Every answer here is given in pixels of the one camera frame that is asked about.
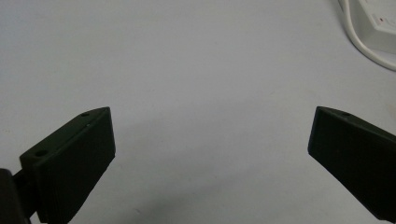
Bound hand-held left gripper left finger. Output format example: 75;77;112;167
19;106;117;224

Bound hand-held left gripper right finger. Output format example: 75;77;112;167
307;105;396;224

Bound white power strip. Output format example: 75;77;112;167
345;0;396;55

